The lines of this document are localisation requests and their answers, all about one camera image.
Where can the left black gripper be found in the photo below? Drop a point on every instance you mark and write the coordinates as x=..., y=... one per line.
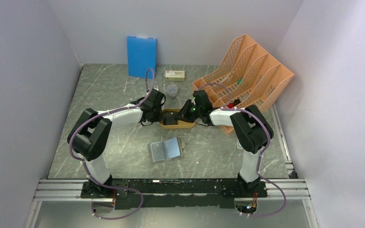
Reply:
x=158, y=118

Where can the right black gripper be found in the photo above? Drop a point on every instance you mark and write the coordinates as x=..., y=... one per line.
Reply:
x=183, y=114

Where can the yellow oval tray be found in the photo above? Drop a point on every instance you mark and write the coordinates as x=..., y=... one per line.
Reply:
x=180, y=124

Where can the grey card holder wallet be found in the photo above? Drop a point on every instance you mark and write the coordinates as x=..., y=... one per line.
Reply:
x=166, y=150

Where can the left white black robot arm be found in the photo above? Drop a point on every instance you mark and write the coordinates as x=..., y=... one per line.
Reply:
x=88, y=138

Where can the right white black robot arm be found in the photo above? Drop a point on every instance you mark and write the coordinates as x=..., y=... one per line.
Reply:
x=253, y=132

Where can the black credit card stack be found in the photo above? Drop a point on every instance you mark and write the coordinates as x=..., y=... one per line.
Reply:
x=169, y=119

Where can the light blue card on table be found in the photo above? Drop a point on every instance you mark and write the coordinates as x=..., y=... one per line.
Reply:
x=239, y=146

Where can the small clear plastic cup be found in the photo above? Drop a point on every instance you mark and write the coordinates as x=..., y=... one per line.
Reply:
x=172, y=91

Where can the small white red box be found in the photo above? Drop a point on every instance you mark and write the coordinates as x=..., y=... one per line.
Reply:
x=174, y=75

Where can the red black object in rack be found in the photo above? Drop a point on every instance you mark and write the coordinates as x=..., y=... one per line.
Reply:
x=234, y=103

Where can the blue board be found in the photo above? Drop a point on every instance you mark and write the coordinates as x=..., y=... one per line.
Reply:
x=141, y=55

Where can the orange file organizer rack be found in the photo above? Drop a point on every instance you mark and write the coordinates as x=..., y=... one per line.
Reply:
x=263, y=77

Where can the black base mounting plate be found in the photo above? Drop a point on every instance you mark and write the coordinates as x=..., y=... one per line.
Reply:
x=164, y=193

